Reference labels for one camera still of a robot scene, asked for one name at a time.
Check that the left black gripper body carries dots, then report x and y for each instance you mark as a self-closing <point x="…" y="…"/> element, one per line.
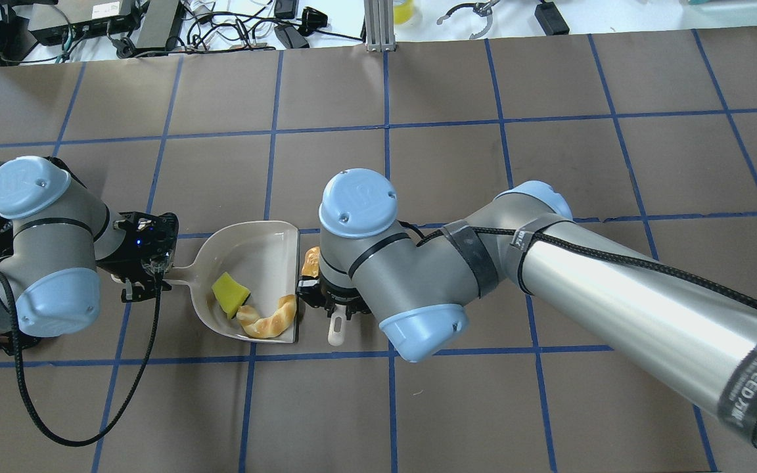
<point x="110" y="261"/>

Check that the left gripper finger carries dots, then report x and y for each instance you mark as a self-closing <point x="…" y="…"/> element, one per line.
<point x="149" y="289"/>
<point x="128" y="292"/>

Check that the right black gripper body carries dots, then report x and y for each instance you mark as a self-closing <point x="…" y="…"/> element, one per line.
<point x="337" y="303"/>

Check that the golden bread roll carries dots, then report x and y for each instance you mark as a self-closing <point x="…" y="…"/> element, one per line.
<point x="310" y="266"/>

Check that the croissant piece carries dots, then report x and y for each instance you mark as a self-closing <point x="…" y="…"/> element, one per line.
<point x="259" y="327"/>

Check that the beige plastic dustpan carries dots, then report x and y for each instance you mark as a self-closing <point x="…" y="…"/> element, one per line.
<point x="261" y="255"/>

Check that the yellow sponge piece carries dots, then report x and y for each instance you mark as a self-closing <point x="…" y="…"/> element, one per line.
<point x="230" y="294"/>

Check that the beige hand brush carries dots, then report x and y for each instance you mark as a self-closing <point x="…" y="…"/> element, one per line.
<point x="337" y="326"/>

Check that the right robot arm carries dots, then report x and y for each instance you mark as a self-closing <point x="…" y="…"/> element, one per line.
<point x="694" y="335"/>

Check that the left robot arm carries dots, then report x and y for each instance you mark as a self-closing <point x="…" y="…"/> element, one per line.
<point x="62" y="236"/>

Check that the black power adapter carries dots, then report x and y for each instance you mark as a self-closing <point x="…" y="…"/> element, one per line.
<point x="290" y="38"/>

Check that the aluminium frame post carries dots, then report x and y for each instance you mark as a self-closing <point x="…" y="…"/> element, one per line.
<point x="379" y="26"/>

